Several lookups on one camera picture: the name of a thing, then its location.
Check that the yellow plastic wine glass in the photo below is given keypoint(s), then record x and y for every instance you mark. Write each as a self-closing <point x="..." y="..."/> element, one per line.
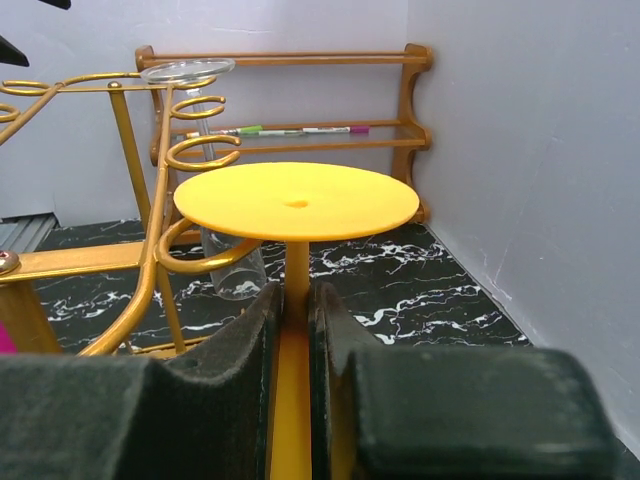
<point x="297" y="203"/>

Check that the tall clear wine glass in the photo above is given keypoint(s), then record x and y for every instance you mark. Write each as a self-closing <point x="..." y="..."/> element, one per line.
<point x="245" y="278"/>

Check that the gold wire wine glass rack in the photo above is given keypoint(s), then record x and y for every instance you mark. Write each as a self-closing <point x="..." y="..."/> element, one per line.
<point x="97" y="264"/>

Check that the pink plastic wine glass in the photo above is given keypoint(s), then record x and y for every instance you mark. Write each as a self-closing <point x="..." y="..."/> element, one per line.
<point x="7" y="345"/>

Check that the pink cap marker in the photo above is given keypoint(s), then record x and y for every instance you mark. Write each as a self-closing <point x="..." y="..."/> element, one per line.
<point x="356" y="130"/>

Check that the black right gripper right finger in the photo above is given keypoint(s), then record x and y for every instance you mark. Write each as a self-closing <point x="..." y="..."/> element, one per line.
<point x="448" y="411"/>

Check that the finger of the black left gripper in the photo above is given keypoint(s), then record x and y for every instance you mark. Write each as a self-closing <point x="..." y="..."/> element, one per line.
<point x="10" y="54"/>

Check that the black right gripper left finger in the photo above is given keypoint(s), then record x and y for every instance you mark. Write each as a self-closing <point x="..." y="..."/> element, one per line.
<point x="205" y="414"/>

